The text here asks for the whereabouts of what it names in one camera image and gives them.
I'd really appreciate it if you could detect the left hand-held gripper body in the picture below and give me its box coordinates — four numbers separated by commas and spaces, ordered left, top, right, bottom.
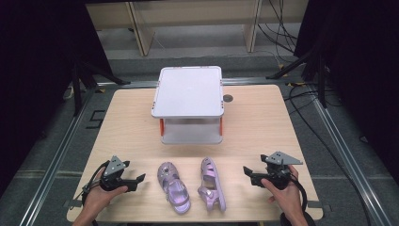
99, 154, 139, 193

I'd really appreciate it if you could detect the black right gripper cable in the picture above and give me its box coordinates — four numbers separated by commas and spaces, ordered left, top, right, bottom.
290, 173, 318, 226

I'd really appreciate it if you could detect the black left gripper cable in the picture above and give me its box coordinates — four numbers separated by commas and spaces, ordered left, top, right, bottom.
80, 161, 111, 206

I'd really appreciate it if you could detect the long black floor cable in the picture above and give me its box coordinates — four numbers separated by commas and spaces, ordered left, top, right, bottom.
283, 84, 375, 226

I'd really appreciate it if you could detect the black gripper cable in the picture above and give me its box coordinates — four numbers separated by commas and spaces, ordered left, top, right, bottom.
290, 173, 318, 226
80, 161, 111, 206

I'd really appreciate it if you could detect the light wooden desk frame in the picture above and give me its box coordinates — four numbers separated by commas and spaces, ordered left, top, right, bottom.
85, 0, 311, 57

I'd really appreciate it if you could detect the dark curtain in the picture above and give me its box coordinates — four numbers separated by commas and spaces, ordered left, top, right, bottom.
0, 0, 115, 197
294, 0, 399, 186

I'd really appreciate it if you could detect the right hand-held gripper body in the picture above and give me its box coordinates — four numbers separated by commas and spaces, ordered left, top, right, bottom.
250, 151, 304, 191

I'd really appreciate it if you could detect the person's right hand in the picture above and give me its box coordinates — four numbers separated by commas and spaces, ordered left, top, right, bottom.
261, 165, 303, 218

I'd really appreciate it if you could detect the black metal stand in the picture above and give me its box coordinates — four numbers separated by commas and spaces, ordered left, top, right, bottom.
70, 58, 132, 118
265, 40, 329, 109

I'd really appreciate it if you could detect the person's left hand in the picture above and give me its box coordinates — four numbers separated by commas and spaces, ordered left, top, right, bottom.
82, 168, 129, 217

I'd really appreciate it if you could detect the metal floor rail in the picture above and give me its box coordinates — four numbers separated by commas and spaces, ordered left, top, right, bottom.
310, 92, 391, 226
18, 88, 99, 226

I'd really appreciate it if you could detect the purple sandal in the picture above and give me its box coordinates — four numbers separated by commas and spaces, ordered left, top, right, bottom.
156, 161, 192, 216
197, 156, 227, 214

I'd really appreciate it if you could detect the white two-tier shoe rack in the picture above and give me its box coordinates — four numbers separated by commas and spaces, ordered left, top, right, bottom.
151, 65, 226, 146

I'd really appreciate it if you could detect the bundle of black floor cables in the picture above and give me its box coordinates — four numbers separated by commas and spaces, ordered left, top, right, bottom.
257, 0, 299, 64

